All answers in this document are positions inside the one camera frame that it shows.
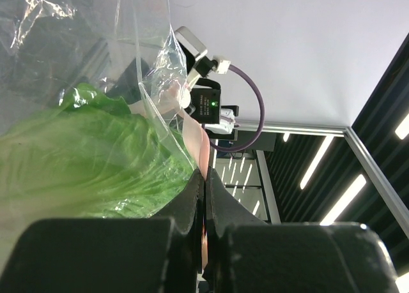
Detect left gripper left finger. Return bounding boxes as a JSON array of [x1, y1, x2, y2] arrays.
[[1, 170, 204, 292]]

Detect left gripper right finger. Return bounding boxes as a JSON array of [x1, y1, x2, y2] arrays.
[[204, 169, 397, 292]]

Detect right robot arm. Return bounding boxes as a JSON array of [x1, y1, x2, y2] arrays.
[[185, 78, 239, 141]]

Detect clear pink-dotted zip bag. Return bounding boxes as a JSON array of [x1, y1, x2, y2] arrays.
[[1, 0, 203, 247]]

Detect green lettuce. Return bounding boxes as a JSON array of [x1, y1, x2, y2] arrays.
[[1, 83, 193, 222]]

